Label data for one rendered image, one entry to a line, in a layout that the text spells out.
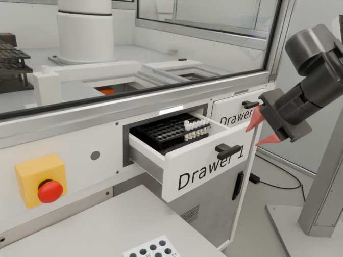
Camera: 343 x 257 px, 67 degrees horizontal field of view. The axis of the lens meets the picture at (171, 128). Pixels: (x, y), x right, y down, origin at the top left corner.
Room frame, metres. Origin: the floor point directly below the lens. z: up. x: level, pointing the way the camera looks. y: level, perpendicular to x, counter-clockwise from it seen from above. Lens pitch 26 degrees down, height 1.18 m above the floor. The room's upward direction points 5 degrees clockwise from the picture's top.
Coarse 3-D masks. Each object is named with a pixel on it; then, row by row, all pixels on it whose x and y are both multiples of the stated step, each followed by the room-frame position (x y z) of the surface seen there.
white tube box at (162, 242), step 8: (152, 240) 0.33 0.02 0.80; (160, 240) 0.33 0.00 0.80; (168, 240) 0.33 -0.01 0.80; (136, 248) 0.31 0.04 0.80; (144, 248) 0.31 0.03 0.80; (152, 248) 0.32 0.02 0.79; (160, 248) 0.31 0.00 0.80; (168, 248) 0.32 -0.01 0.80; (128, 256) 0.29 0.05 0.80; (136, 256) 0.30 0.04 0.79; (144, 256) 0.29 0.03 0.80; (152, 256) 0.30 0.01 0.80; (160, 256) 0.30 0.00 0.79; (168, 256) 0.30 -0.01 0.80
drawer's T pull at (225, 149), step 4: (220, 144) 0.50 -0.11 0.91; (224, 144) 0.50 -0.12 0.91; (216, 148) 0.49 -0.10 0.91; (220, 148) 0.48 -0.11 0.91; (224, 148) 0.48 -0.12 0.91; (228, 148) 0.49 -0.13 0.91; (232, 148) 0.49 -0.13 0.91; (236, 148) 0.49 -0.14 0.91; (240, 148) 0.50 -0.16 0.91; (220, 152) 0.46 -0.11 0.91; (224, 152) 0.47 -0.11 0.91; (228, 152) 0.47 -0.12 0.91; (232, 152) 0.48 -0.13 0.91; (236, 152) 0.49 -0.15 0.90; (220, 156) 0.45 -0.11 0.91; (224, 156) 0.46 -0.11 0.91; (228, 156) 0.47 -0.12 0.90; (220, 160) 0.45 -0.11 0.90
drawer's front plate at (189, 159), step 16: (240, 128) 0.56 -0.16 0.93; (192, 144) 0.46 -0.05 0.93; (208, 144) 0.48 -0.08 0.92; (240, 144) 0.57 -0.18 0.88; (176, 160) 0.41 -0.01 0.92; (192, 160) 0.44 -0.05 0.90; (208, 160) 0.48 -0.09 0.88; (224, 160) 0.53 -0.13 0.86; (240, 160) 0.58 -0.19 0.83; (176, 176) 0.42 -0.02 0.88; (208, 176) 0.49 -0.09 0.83; (176, 192) 0.42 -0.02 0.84
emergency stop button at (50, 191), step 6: (42, 186) 0.34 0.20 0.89; (48, 186) 0.34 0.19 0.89; (54, 186) 0.34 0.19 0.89; (60, 186) 0.35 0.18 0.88; (42, 192) 0.33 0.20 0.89; (48, 192) 0.33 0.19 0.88; (54, 192) 0.34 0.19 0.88; (60, 192) 0.35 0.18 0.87; (42, 198) 0.33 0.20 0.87; (48, 198) 0.33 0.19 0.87; (54, 198) 0.34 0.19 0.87
